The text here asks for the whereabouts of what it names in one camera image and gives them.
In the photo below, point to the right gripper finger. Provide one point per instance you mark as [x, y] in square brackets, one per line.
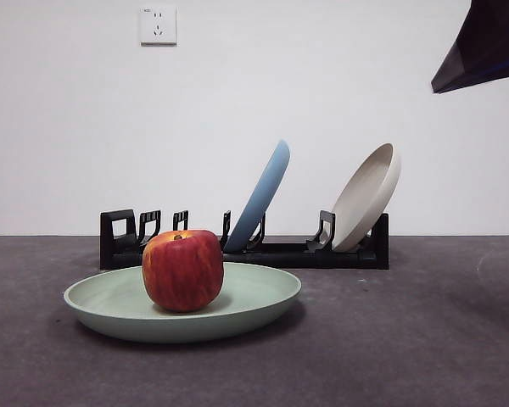
[488, 42]

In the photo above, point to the red apple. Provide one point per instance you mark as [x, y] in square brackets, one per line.
[182, 271]

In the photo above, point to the green plate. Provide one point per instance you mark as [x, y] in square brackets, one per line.
[110, 313]

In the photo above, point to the beige plate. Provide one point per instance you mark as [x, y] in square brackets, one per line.
[365, 203]

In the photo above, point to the blue plate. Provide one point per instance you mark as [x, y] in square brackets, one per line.
[258, 199]

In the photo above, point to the black plate rack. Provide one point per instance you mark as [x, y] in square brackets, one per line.
[301, 256]

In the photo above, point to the white wall socket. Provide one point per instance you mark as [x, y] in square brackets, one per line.
[158, 25]

